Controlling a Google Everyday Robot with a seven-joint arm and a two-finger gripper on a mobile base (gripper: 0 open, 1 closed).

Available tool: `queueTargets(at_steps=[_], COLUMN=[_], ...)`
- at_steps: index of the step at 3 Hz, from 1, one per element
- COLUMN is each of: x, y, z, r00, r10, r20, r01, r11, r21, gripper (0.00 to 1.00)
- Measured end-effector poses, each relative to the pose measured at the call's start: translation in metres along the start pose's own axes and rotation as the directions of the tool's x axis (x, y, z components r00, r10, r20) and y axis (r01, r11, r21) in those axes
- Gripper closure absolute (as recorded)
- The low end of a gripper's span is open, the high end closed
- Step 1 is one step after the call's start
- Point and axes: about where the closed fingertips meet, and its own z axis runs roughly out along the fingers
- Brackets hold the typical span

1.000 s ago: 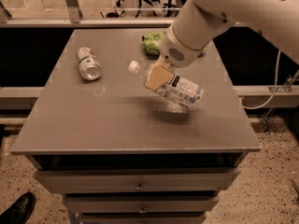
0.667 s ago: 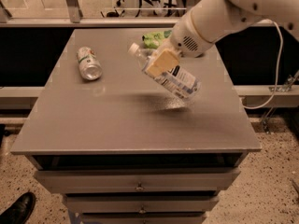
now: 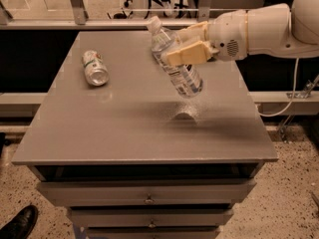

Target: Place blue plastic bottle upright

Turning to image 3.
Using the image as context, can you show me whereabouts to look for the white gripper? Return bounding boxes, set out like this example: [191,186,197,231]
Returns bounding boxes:
[165,10,247,66]

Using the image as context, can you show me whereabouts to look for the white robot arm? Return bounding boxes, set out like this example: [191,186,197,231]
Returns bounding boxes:
[163,0,319,66]

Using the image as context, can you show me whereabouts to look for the metal railing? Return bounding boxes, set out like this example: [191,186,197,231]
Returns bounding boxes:
[0,0,319,31]

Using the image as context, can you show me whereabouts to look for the silver green soda can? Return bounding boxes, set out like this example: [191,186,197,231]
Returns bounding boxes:
[82,50,109,87]

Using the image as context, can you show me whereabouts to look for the black leather shoe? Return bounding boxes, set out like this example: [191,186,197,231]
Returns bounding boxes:
[0,205,39,239]

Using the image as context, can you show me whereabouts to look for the grey drawer cabinet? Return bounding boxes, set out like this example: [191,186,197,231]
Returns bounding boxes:
[13,31,277,239]

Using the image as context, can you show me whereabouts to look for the clear plastic water bottle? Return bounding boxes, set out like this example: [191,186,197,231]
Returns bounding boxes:
[147,16,202,99]

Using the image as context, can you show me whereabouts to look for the white cable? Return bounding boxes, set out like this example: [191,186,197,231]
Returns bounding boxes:
[258,57,301,119]

